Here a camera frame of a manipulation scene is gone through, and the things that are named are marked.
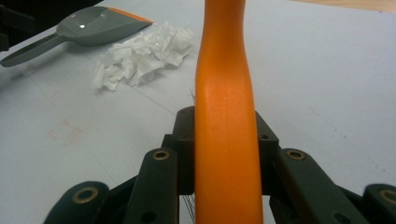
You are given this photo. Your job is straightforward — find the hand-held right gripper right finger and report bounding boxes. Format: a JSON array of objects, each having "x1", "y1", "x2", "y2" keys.
[{"x1": 255, "y1": 111, "x2": 280, "y2": 196}]

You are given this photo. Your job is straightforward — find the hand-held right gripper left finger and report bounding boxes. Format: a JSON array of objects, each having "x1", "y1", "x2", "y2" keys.
[{"x1": 161, "y1": 105, "x2": 196, "y2": 196}]

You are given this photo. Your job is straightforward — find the orange-handled grey brush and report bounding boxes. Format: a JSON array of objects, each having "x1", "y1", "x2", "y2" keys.
[{"x1": 181, "y1": 0, "x2": 264, "y2": 224}]

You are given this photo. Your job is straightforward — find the grey dustpan with orange edge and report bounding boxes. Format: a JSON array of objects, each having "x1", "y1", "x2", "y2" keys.
[{"x1": 0, "y1": 6, "x2": 154, "y2": 68}]

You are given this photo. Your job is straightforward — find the white paper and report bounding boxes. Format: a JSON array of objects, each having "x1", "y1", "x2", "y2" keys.
[{"x1": 92, "y1": 21, "x2": 194, "y2": 92}]

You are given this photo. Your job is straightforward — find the dark curtain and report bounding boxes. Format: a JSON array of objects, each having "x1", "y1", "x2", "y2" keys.
[{"x1": 0, "y1": 0, "x2": 105, "y2": 50}]

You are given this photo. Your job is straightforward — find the wooden table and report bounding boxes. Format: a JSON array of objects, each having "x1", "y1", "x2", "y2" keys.
[{"x1": 289, "y1": 0, "x2": 396, "y2": 14}]

